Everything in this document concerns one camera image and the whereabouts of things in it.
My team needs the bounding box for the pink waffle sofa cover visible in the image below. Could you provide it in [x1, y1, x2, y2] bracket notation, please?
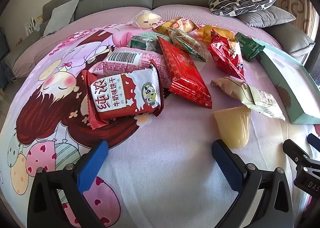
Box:
[11, 5, 283, 78]

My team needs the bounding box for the teal cardboard box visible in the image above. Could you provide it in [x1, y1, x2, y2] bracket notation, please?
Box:
[251, 37, 320, 125]

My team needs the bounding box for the white rack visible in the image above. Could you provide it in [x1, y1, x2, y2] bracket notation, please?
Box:
[25, 17, 43, 35]

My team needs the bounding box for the red patterned snack packet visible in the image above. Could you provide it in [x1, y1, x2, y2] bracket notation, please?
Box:
[157, 35, 213, 109]

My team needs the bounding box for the green and white snack packet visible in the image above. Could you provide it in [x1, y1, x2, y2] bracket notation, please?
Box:
[128, 32, 163, 51]

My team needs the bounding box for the yellow jelly cup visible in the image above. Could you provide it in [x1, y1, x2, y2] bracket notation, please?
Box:
[213, 107, 251, 150]

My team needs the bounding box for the light grey pillow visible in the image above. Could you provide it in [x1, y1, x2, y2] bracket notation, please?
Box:
[41, 0, 81, 38]

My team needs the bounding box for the green-striped cracker packet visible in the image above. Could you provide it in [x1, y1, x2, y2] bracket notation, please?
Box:
[167, 27, 207, 63]

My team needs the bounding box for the printed cartoon blanket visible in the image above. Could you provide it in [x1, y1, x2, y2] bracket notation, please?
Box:
[0, 24, 320, 228]

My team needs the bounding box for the orange cake roll packet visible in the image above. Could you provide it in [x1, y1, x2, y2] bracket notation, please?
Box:
[152, 17, 198, 35]

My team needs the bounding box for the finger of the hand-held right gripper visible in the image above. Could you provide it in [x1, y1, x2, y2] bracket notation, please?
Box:
[283, 139, 312, 166]
[307, 133, 320, 152]

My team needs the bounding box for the pink snack packet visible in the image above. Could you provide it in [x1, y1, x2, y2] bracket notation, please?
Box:
[90, 47, 173, 93]

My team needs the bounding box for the yellow snack packet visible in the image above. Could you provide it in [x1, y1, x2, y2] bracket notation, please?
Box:
[197, 25, 237, 45]

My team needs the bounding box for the red and white biscuit packet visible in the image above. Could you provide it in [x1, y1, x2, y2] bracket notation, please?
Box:
[81, 67, 165, 129]

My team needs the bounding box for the beige snack packet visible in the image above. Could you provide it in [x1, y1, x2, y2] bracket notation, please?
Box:
[210, 77, 286, 121]

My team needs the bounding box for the dark green snack packet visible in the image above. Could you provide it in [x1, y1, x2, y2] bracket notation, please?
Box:
[235, 32, 265, 62]

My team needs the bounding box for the clear-wrapped white bun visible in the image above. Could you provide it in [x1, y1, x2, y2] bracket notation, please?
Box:
[130, 10, 161, 29]

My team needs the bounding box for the dark cabinet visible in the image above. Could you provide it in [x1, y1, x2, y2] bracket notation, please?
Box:
[0, 27, 12, 88]

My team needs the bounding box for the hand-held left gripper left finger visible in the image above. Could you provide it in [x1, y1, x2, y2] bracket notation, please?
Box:
[27, 140, 109, 228]

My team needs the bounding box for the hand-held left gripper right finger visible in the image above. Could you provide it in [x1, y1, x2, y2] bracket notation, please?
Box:
[212, 139, 294, 228]

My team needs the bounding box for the red cartoon snack packet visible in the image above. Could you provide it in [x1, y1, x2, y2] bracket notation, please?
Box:
[207, 29, 247, 81]

